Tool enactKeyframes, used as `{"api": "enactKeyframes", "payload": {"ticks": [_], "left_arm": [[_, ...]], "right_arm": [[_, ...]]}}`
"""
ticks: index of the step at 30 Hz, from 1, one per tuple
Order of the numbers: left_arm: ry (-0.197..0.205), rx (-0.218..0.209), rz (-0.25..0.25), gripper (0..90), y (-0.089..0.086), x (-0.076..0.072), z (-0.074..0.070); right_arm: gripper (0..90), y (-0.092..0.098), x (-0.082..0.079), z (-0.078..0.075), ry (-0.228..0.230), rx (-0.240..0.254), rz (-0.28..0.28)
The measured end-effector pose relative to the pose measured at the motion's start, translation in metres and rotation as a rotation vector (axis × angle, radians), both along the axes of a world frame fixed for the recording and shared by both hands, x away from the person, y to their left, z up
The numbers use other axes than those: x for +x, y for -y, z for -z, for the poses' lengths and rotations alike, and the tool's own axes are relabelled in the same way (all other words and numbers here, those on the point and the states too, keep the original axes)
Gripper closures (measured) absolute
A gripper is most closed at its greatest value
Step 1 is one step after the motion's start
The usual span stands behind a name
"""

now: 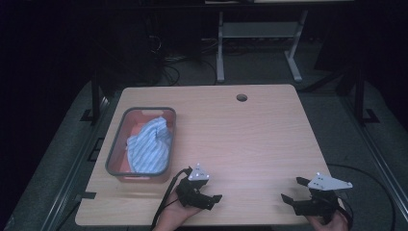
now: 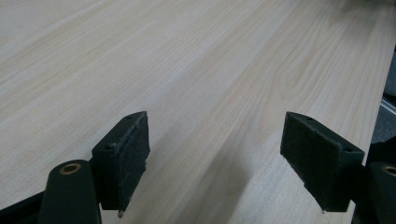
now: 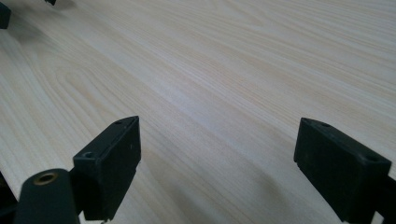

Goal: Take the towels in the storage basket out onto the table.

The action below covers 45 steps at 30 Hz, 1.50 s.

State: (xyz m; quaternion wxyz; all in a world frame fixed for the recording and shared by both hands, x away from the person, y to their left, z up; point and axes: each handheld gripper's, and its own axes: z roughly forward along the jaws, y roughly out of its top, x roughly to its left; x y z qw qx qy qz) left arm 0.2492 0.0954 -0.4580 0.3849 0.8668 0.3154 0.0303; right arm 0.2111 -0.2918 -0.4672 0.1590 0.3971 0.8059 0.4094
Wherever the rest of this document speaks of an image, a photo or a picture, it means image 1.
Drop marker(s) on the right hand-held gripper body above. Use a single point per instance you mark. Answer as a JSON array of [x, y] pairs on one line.
[[317, 205]]

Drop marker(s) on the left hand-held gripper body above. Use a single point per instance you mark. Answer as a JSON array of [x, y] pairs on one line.
[[193, 189]]

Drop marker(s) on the person's right hand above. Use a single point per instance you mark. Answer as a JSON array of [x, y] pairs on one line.
[[333, 224]]

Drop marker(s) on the person's left hand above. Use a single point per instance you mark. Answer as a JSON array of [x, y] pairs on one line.
[[174, 215]]

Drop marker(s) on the blue striped cloth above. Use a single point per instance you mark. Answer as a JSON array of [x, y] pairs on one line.
[[149, 150]]

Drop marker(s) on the pink basket with grey rim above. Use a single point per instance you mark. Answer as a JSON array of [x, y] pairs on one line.
[[120, 154]]

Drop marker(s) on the black tape strip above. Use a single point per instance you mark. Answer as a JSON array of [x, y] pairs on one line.
[[89, 195]]

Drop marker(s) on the grey metal stand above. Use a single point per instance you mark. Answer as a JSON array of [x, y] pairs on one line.
[[256, 29]]

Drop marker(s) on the aluminium floor rail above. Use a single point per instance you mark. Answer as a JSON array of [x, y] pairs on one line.
[[75, 166], [378, 160]]

